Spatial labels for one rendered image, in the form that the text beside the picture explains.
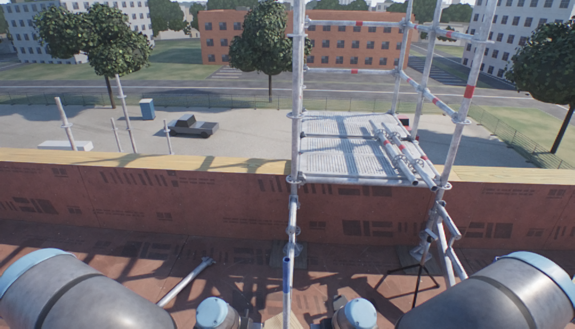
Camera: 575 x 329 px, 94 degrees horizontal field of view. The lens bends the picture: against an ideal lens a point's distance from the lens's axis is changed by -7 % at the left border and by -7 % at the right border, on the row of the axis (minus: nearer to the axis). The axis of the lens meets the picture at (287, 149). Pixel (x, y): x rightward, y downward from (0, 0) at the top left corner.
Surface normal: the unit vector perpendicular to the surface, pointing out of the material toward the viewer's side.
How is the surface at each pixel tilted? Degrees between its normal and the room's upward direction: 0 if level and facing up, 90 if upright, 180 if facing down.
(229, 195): 90
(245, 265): 0
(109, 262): 0
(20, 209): 90
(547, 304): 35
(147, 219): 90
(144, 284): 0
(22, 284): 23
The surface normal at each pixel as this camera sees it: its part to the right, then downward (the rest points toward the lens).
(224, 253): 0.00, -0.89
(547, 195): -0.07, 0.45
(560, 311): 0.33, -0.17
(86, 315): 0.35, -0.61
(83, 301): 0.29, -0.78
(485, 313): -0.33, -0.70
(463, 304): -0.49, -0.82
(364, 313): 0.14, -0.70
